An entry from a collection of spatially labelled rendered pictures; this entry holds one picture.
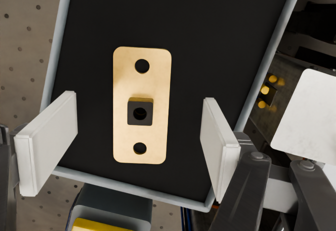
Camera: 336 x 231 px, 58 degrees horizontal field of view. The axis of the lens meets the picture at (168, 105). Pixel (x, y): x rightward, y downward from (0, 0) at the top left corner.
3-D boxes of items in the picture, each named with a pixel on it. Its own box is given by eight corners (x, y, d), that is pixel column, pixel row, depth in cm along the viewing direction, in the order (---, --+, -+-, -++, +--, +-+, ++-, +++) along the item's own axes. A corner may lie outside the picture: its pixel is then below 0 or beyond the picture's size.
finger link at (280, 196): (248, 183, 11) (326, 186, 12) (223, 130, 16) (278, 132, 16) (243, 215, 12) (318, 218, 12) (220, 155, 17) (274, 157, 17)
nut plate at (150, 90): (165, 162, 23) (165, 170, 21) (114, 160, 22) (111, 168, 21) (171, 48, 20) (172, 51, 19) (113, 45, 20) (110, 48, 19)
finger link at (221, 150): (224, 145, 13) (241, 146, 13) (203, 96, 19) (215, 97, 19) (216, 204, 14) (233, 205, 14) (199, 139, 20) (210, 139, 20)
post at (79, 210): (152, 118, 71) (134, 283, 29) (120, 109, 70) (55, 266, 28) (161, 88, 68) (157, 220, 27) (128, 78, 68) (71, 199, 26)
